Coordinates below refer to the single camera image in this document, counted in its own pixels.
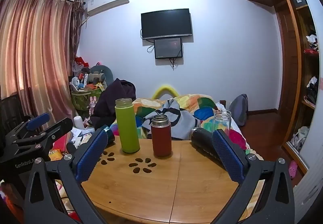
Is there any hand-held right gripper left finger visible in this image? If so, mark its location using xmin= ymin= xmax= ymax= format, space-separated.
xmin=24 ymin=128 xmax=111 ymax=224

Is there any green thermos cup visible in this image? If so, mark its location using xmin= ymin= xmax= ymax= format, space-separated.
xmin=115 ymin=98 xmax=141 ymax=154

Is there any grey backpack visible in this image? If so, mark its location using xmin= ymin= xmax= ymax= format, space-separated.
xmin=228 ymin=94 xmax=249 ymax=127

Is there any red thermos cup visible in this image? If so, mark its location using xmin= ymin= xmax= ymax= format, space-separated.
xmin=151 ymin=114 xmax=172 ymax=157

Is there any red bag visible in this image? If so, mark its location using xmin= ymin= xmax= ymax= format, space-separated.
xmin=74 ymin=56 xmax=89 ymax=73

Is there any pink shoe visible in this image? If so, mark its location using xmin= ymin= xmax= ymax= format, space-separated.
xmin=288 ymin=160 xmax=298 ymax=180

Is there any yellow foam tube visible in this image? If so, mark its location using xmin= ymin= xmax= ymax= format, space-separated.
xmin=151 ymin=85 xmax=180 ymax=100

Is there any white air conditioner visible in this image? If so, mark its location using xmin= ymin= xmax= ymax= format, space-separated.
xmin=83 ymin=0 xmax=130 ymax=16

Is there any pink striped curtain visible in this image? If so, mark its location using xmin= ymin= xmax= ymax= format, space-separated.
xmin=0 ymin=0 xmax=81 ymax=127

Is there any large black thermos cup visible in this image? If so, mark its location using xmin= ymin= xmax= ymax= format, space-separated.
xmin=190 ymin=127 xmax=224 ymax=164

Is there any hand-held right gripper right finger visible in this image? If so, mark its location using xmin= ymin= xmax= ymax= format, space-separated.
xmin=209 ymin=129 xmax=296 ymax=224

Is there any wooden wardrobe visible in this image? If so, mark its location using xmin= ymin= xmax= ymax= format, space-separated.
xmin=274 ymin=0 xmax=323 ymax=217

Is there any clear glass cup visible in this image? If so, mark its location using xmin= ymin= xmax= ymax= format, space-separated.
xmin=212 ymin=110 xmax=232 ymax=139

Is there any white handbag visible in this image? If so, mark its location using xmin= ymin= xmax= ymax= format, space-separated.
xmin=290 ymin=127 xmax=310 ymax=152

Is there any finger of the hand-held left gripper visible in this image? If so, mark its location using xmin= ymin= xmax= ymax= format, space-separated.
xmin=11 ymin=117 xmax=74 ymax=156
xmin=5 ymin=113 xmax=50 ymax=142

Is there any grey plush toy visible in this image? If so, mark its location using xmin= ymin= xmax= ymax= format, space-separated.
xmin=89 ymin=64 xmax=114 ymax=87

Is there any round wooden table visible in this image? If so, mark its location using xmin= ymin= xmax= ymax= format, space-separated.
xmin=81 ymin=135 xmax=265 ymax=224

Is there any pink bunny toy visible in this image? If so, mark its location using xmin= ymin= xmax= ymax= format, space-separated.
xmin=89 ymin=96 xmax=98 ymax=115

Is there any yellow snack packet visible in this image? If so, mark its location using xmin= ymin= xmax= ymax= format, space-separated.
xmin=49 ymin=149 xmax=62 ymax=162

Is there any small black wall monitor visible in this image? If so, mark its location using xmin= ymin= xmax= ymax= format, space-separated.
xmin=154 ymin=38 xmax=183 ymax=59

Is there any colourful patterned blanket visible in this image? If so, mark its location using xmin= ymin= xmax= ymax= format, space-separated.
xmin=111 ymin=94 xmax=250 ymax=151

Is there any grey blue cloth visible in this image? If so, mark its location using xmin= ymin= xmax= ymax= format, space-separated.
xmin=141 ymin=99 xmax=200 ymax=140

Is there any green basket of toys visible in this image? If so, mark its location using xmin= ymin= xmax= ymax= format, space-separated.
xmin=70 ymin=76 xmax=106 ymax=116

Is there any dark jacket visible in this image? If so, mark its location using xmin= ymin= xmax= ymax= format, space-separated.
xmin=90 ymin=78 xmax=137 ymax=131

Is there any brown patterned curtain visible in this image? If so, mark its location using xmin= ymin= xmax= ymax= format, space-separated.
xmin=71 ymin=0 xmax=85 ymax=63

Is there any wall-mounted black television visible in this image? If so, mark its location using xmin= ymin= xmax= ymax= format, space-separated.
xmin=141 ymin=8 xmax=193 ymax=40

